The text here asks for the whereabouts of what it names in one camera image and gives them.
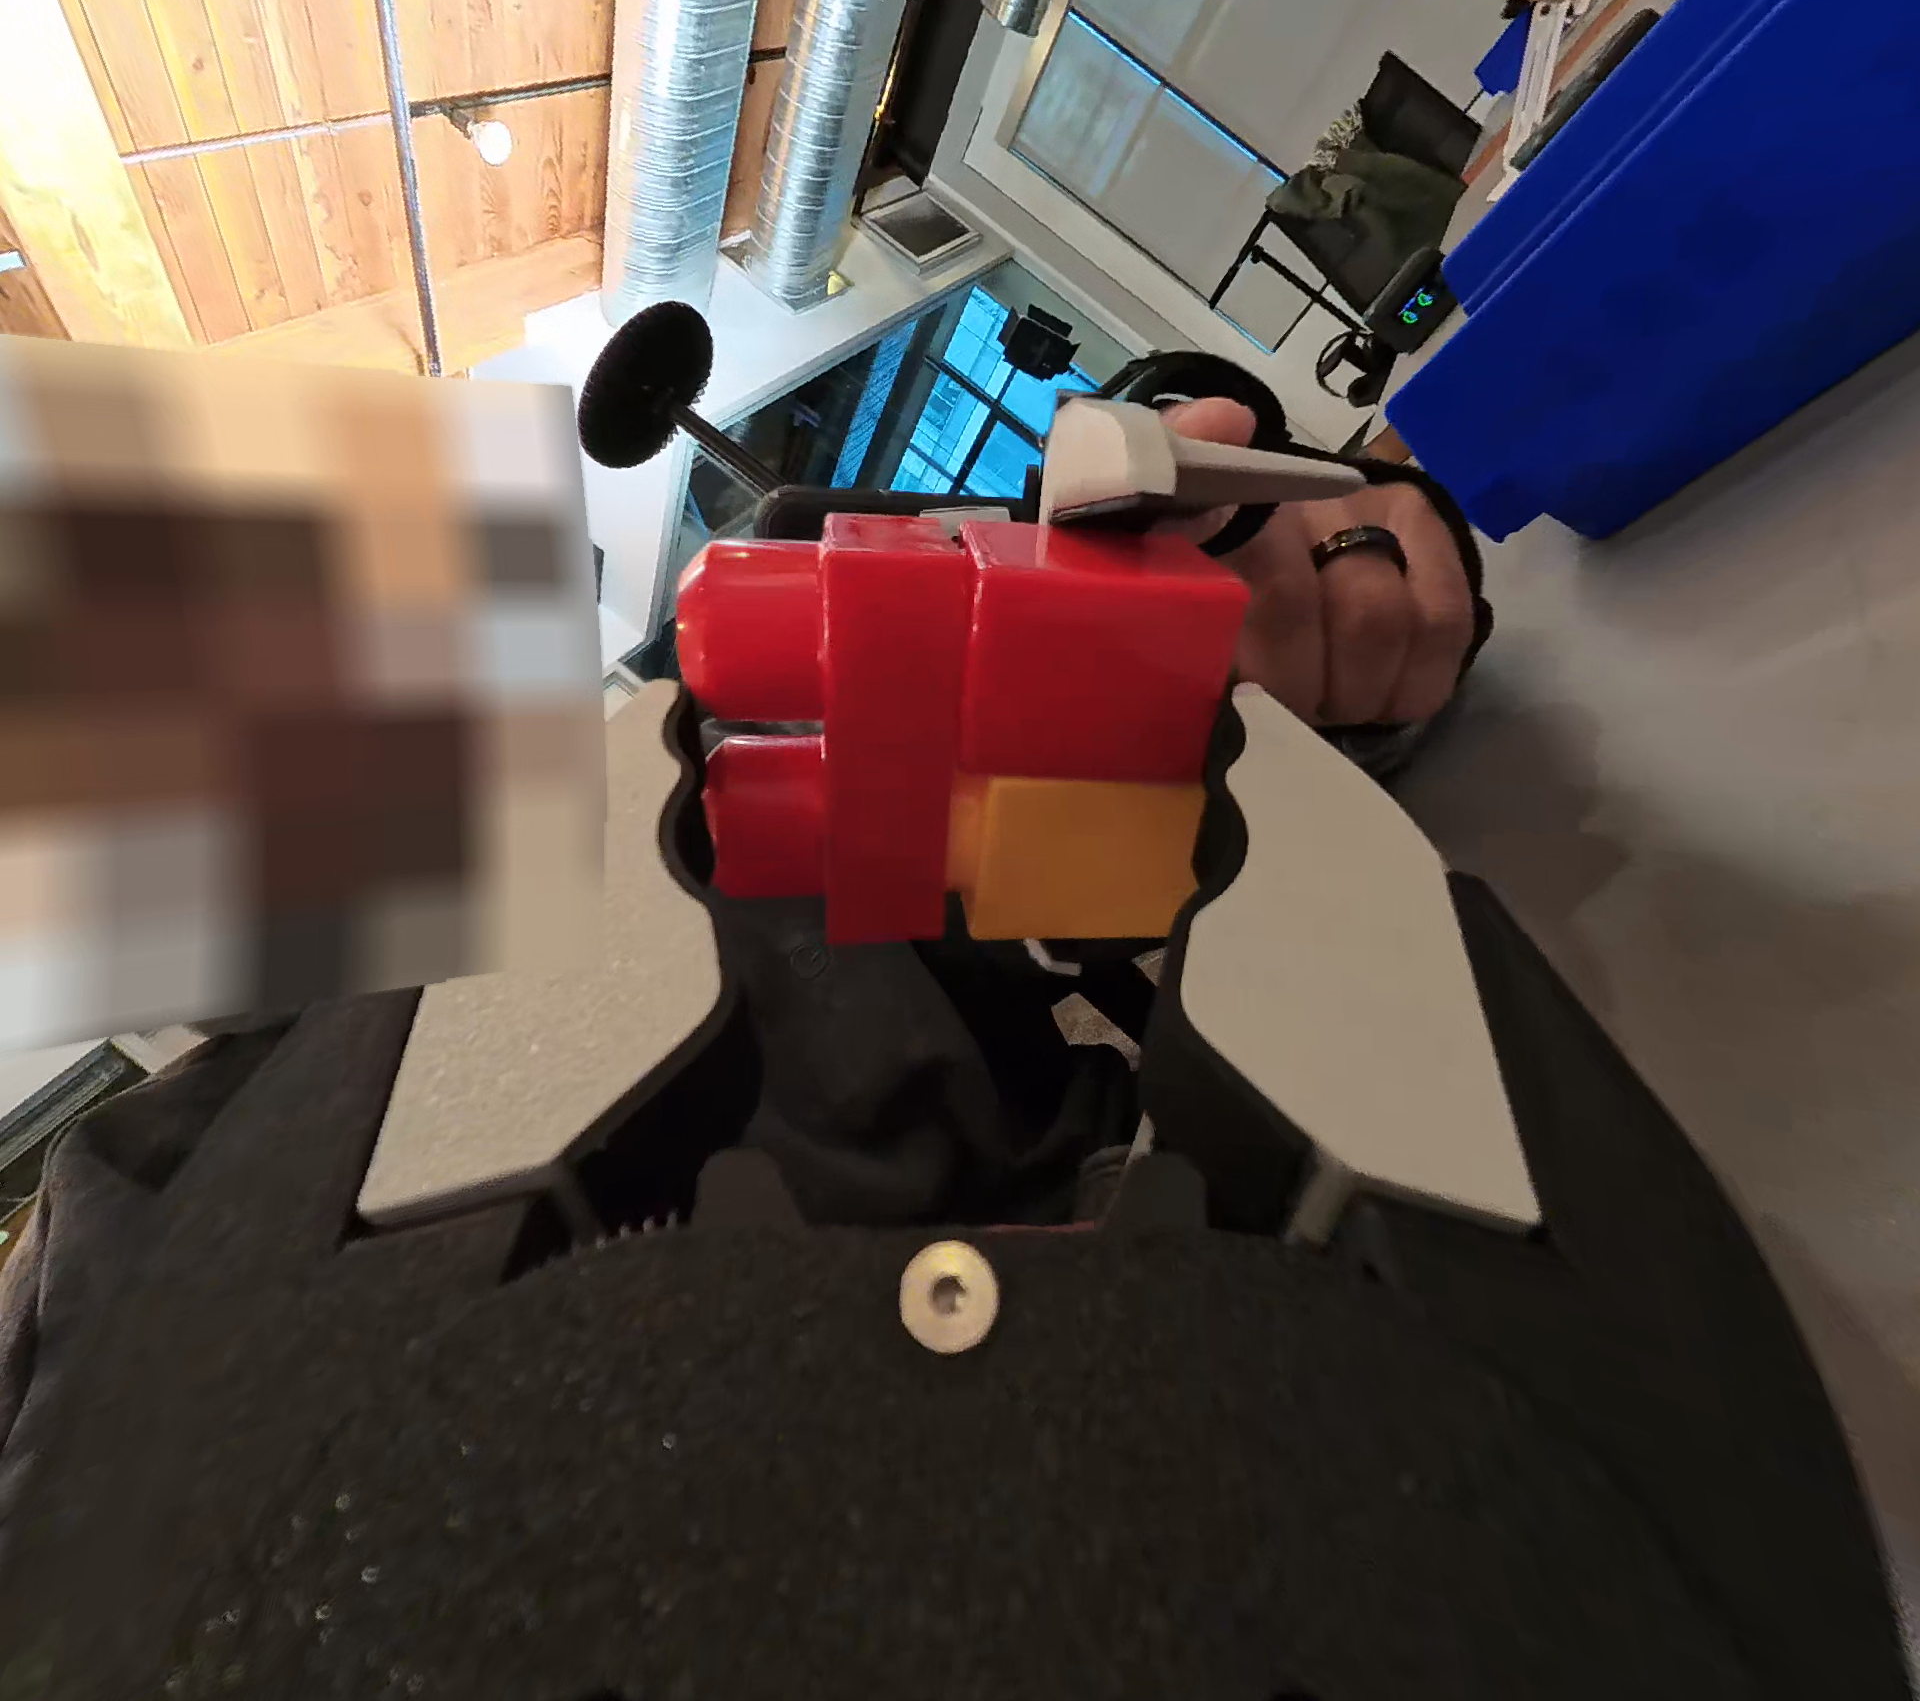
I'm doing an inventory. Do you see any black folding chair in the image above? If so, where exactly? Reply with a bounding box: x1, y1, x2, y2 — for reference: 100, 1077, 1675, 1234
1211, 52, 1485, 355

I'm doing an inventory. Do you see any metal ceiling pipe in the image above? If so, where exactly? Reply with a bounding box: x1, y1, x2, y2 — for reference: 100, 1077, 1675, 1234
344, 0, 446, 379

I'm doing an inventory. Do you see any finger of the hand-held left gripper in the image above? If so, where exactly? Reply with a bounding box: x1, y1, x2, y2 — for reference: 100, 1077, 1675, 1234
1043, 395, 1371, 530

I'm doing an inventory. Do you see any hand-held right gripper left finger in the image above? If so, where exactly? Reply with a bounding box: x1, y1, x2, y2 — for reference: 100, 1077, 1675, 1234
357, 680, 749, 1230

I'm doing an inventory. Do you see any green jacket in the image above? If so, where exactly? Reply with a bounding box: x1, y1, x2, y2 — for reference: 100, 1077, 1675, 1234
1289, 139, 1468, 268

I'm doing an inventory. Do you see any blue plastic bin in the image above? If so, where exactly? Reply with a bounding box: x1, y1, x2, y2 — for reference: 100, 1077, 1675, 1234
1382, 0, 1920, 543

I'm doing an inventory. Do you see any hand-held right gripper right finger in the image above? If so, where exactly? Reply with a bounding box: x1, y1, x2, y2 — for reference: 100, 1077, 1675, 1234
1143, 683, 1545, 1247

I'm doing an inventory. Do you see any yellow one-stud block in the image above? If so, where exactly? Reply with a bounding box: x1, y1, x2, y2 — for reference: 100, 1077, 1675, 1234
943, 774, 1211, 943

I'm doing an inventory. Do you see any black round disc on rod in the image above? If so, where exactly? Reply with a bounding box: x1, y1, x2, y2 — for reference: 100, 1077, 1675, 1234
574, 303, 782, 500

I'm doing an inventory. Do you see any person's left hand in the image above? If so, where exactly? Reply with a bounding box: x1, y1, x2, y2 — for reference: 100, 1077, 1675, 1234
1167, 392, 1485, 731

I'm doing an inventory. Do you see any large glass window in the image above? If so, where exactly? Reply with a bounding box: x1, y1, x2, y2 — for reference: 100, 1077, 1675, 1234
960, 0, 1358, 285

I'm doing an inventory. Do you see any red one-stud block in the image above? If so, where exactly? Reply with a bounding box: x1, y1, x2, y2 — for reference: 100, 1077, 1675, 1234
960, 518, 1250, 784

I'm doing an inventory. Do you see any red two-stud block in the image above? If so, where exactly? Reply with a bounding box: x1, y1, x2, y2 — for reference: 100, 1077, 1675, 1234
672, 517, 982, 951

